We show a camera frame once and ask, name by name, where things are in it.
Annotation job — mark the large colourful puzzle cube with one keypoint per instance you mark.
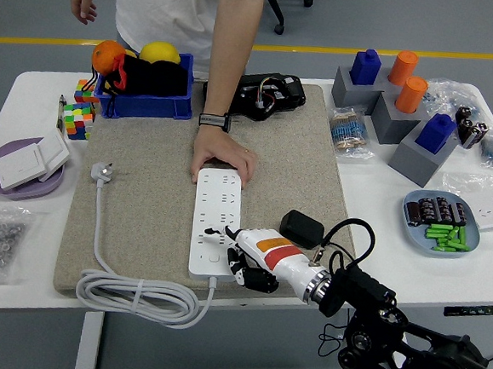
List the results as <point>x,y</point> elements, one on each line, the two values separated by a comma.
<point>78,120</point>

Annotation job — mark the white table leg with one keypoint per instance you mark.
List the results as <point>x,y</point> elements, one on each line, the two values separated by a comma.
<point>89,343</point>

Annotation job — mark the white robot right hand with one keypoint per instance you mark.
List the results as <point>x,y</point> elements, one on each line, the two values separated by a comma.
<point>279,255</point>

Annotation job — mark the large white wall switch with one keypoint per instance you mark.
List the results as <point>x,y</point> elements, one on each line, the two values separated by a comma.
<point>17,166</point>

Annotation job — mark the crumpled clear plastic bag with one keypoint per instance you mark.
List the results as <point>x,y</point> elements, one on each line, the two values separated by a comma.
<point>450,93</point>

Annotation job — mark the blue square peg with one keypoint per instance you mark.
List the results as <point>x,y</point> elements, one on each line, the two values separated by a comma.
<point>364,67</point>
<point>434,133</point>

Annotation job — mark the white power strip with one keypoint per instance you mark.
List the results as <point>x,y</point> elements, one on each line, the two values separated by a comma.
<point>217,199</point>

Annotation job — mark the blue plastic bin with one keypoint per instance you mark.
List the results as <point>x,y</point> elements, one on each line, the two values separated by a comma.
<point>150,104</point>

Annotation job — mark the clear bag of striped resistors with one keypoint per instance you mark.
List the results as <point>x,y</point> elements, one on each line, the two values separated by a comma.
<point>346,132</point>

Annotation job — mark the bag of black cylinders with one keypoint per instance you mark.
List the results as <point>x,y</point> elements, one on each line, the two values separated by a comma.
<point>469,127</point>

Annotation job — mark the orange cylinder peg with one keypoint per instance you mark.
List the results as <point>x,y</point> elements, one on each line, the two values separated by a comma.
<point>410,95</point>
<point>403,68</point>

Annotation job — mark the person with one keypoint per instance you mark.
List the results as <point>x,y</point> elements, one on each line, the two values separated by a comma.
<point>166,7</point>

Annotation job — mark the grey block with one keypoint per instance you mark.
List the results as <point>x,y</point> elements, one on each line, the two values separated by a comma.
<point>343,91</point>
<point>388,123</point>
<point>410,163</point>

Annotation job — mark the light blue plate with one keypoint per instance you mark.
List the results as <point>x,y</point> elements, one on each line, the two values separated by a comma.
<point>417,240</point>

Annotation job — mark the purple plate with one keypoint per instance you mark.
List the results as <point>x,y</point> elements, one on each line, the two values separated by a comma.
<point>28,191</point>

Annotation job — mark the small white wall switch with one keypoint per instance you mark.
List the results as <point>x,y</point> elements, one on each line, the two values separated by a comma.
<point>54,152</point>

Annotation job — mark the metal pen tool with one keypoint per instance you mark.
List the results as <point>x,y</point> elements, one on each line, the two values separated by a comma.
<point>60,114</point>

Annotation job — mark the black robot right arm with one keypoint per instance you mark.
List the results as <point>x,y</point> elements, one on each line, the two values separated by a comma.
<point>362,283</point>

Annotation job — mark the black office chair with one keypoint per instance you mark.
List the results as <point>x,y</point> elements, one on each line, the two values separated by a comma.
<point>279,28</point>

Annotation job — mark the person's left hand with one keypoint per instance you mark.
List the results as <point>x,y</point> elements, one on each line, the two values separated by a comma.
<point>219,148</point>

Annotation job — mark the black plug adapter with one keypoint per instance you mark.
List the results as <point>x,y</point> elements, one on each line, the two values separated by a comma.
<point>300,229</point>

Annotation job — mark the yellow lemon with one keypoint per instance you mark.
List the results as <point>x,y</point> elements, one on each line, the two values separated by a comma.
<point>158,51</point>

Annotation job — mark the small colourful puzzle cube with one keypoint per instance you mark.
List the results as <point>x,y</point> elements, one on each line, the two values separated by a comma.
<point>83,90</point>

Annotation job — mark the orange fruit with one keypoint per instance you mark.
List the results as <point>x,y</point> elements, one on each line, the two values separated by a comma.
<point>105,55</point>

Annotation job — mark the grey-brown mat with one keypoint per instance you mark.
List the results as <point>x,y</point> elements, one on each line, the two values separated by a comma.
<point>156,143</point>

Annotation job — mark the black table control panel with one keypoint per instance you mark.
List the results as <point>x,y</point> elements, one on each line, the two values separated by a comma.
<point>475,310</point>

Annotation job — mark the black wrist watch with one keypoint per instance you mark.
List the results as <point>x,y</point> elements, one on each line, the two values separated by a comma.
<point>213,120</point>

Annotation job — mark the white socket in clear bag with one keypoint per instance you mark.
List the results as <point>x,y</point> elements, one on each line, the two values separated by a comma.
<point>492,210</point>

